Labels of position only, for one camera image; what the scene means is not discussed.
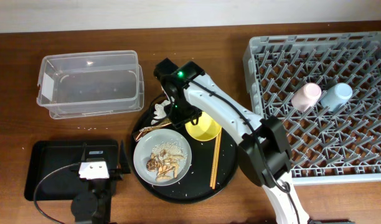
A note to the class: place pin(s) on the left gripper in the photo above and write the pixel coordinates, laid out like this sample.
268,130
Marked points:
125,167

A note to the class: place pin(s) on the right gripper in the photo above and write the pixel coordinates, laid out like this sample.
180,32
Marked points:
178,119

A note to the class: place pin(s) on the white napkin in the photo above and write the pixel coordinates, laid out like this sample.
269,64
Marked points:
159,113

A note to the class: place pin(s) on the yellow bowl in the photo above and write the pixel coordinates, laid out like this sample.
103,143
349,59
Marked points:
206,129

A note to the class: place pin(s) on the grey plate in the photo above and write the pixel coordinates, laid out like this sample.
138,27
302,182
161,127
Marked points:
144,148

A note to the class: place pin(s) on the food scraps pile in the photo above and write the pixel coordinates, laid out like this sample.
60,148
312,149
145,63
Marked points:
165,160

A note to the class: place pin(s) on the pink plastic cup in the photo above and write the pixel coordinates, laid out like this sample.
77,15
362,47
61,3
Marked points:
306,97

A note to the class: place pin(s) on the blue plastic cup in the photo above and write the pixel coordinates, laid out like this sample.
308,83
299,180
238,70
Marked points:
337,96

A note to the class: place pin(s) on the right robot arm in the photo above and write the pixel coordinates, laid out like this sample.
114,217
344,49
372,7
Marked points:
263,148

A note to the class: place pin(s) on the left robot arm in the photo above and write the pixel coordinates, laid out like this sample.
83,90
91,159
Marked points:
94,205

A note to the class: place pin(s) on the grey dishwasher rack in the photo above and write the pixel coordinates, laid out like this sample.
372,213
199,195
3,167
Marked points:
329,147

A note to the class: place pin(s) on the gold coffee sachet wrapper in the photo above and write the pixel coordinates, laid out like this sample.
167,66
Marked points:
137,135

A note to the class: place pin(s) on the left wooden chopstick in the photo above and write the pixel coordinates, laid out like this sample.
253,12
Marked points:
214,161

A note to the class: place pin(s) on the wooden chopstick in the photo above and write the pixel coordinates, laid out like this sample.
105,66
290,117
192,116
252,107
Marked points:
217,165
214,161

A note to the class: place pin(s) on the right wooden chopstick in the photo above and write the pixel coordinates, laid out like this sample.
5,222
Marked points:
217,165

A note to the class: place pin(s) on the black rectangular tray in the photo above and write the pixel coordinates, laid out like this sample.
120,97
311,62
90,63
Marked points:
48,156

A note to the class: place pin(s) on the round black serving tray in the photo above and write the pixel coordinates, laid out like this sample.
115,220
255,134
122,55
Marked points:
194,186

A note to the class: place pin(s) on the clear plastic storage bin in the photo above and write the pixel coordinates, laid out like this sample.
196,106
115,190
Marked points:
91,84

